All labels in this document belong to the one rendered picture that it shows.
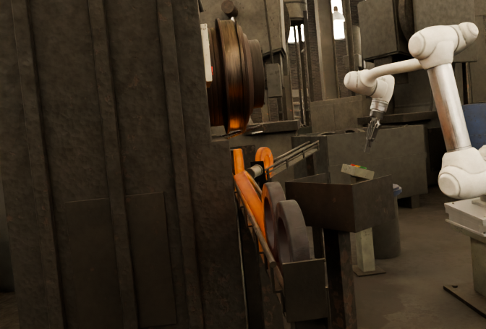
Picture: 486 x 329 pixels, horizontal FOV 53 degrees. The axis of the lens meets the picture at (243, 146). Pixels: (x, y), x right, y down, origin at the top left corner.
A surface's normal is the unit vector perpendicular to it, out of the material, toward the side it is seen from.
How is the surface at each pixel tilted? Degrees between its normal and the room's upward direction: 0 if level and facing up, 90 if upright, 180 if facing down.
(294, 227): 53
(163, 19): 90
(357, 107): 90
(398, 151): 90
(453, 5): 90
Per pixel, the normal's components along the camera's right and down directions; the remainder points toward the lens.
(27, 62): 0.10, 0.04
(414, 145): 0.35, 0.02
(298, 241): 0.06, -0.31
